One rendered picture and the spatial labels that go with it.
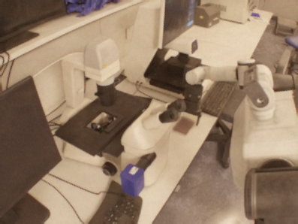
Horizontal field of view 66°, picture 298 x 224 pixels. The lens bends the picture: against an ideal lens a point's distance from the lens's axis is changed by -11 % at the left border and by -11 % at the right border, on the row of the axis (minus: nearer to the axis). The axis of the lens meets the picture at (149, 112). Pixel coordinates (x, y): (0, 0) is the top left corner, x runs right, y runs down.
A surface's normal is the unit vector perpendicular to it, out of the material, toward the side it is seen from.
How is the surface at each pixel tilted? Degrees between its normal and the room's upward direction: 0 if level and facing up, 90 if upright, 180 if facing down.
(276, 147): 44
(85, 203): 0
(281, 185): 27
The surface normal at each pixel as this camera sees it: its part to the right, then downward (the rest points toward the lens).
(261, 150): -0.47, -0.25
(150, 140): 0.65, -0.26
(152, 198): 0.00, -0.79
